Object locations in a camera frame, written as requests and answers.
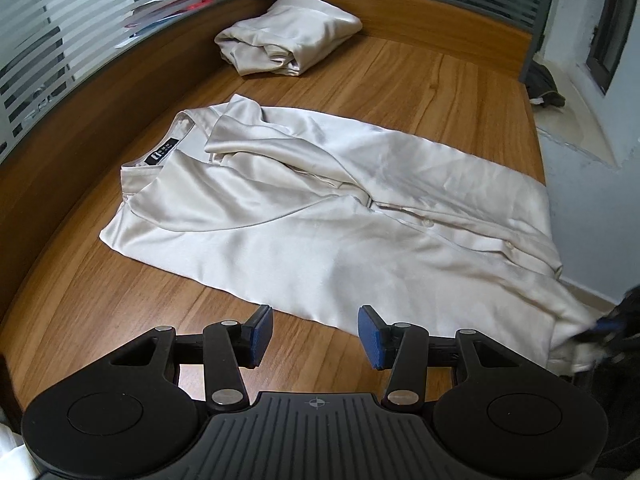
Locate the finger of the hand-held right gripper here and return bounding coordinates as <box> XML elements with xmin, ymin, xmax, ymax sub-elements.
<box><xmin>580</xmin><ymin>305</ymin><xmax>633</xmax><ymax>358</ymax></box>

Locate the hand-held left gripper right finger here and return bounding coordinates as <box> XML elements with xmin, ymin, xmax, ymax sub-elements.
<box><xmin>357</xmin><ymin>305</ymin><xmax>538</xmax><ymax>409</ymax></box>

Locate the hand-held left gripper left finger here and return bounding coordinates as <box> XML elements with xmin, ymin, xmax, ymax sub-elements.
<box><xmin>97</xmin><ymin>304</ymin><xmax>275</xmax><ymax>408</ymax></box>

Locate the dark bag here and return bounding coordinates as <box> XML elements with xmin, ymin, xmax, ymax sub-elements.
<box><xmin>525</xmin><ymin>60</ymin><xmax>568</xmax><ymax>108</ymax></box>

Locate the folded cream shirt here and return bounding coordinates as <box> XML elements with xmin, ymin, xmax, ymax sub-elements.
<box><xmin>214</xmin><ymin>0</ymin><xmax>363</xmax><ymax>78</ymax></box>

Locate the cream satin shirt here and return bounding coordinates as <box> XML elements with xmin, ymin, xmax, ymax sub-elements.
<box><xmin>99</xmin><ymin>92</ymin><xmax>608</xmax><ymax>376</ymax></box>

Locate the dark framed window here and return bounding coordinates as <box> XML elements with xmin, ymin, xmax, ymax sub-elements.
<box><xmin>585</xmin><ymin>0</ymin><xmax>640</xmax><ymax>96</ymax></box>

